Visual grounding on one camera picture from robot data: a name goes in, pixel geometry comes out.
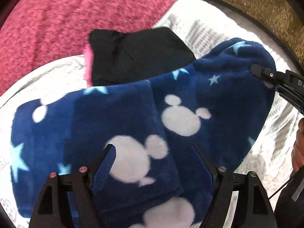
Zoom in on black jacket sleeve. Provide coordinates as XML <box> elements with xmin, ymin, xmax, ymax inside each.
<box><xmin>274</xmin><ymin>168</ymin><xmax>303</xmax><ymax>228</ymax></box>

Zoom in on pink folded garment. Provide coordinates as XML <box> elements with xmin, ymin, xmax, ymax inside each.
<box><xmin>83</xmin><ymin>44</ymin><xmax>94</xmax><ymax>87</ymax></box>

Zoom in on red patterned sofa backrest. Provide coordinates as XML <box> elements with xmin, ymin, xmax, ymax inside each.
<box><xmin>1</xmin><ymin>0</ymin><xmax>176</xmax><ymax>92</ymax></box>

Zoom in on navy fleece star pants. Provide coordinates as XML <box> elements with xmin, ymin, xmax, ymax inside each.
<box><xmin>11</xmin><ymin>38</ymin><xmax>276</xmax><ymax>227</ymax></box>

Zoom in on grey patterned seat cover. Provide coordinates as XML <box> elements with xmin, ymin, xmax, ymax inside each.
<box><xmin>1</xmin><ymin>55</ymin><xmax>274</xmax><ymax>227</ymax></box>

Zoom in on leopard print cushion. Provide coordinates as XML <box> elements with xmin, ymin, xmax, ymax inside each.
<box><xmin>219</xmin><ymin>0</ymin><xmax>303</xmax><ymax>65</ymax></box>

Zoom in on person right hand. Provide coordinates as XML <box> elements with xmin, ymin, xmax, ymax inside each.
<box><xmin>291</xmin><ymin>118</ymin><xmax>304</xmax><ymax>171</ymax></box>

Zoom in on black folded garment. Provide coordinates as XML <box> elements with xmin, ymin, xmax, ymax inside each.
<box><xmin>89</xmin><ymin>27</ymin><xmax>195</xmax><ymax>86</ymax></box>

